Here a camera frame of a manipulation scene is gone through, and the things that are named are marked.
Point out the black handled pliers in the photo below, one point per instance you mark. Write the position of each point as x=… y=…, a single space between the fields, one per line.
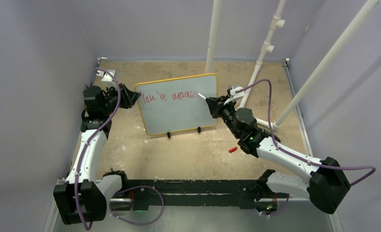
x=270 y=134

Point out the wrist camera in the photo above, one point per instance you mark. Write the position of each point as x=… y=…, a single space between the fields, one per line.
x=109 y=78
x=235 y=92

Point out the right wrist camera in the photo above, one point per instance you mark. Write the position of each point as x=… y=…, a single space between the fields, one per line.
x=235 y=92

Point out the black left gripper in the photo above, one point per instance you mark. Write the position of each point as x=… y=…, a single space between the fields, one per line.
x=127 y=97

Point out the aluminium front rail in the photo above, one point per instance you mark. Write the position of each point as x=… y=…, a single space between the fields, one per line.
x=293 y=214

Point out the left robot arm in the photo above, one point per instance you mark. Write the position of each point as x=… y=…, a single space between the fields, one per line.
x=88 y=160

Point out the yellow framed whiteboard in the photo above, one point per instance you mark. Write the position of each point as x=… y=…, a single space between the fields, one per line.
x=173 y=105

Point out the red marker cap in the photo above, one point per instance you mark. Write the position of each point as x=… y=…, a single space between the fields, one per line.
x=232 y=150

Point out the white vertical pole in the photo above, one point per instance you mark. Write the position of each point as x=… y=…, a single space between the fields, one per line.
x=214 y=26

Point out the white diagonal pole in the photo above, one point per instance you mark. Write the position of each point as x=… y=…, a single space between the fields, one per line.
x=343 y=39

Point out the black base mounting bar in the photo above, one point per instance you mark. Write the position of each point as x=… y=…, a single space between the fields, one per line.
x=244 y=194

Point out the red whiteboard marker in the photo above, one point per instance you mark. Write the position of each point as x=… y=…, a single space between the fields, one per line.
x=202 y=96

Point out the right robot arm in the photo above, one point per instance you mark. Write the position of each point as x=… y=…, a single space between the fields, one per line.
x=322 y=181

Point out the white PVC pipe frame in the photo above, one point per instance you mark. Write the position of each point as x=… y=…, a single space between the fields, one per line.
x=267 y=47

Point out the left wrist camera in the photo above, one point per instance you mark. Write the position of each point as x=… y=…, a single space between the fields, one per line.
x=109 y=78

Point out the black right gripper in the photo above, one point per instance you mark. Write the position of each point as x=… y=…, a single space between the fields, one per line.
x=216 y=106

